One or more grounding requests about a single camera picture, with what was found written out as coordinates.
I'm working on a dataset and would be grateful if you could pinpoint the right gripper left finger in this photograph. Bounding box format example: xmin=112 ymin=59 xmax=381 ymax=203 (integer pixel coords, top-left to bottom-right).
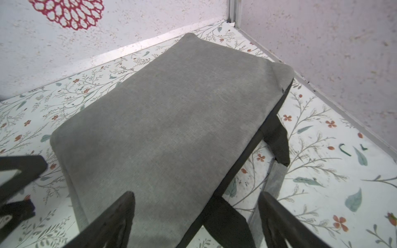
xmin=65 ymin=191 xmax=135 ymax=248

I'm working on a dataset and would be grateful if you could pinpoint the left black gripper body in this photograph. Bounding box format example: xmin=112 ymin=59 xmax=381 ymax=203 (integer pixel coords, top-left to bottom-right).
xmin=1 ymin=155 xmax=48 ymax=242

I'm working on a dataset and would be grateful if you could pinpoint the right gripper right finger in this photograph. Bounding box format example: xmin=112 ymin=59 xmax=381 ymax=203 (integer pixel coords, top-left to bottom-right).
xmin=258 ymin=192 xmax=329 ymax=248

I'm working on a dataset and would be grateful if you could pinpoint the grey laptop bag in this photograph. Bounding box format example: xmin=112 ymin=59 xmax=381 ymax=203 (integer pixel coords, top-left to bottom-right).
xmin=50 ymin=33 xmax=295 ymax=248

